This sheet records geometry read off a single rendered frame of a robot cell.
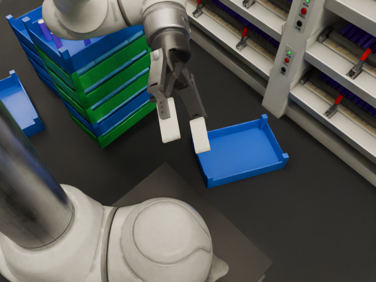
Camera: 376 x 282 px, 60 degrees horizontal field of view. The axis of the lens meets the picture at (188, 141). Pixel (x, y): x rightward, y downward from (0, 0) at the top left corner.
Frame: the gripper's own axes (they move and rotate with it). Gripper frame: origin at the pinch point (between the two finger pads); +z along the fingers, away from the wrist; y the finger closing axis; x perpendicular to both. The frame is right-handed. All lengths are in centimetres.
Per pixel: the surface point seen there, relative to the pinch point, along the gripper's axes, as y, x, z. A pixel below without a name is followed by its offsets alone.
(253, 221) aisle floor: 59, 6, 16
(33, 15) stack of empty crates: 27, 64, -74
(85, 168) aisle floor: 42, 59, -13
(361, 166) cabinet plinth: 79, -32, 5
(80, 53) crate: 11.5, 31.1, -35.9
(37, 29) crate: 11, 45, -50
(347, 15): 36, -37, -31
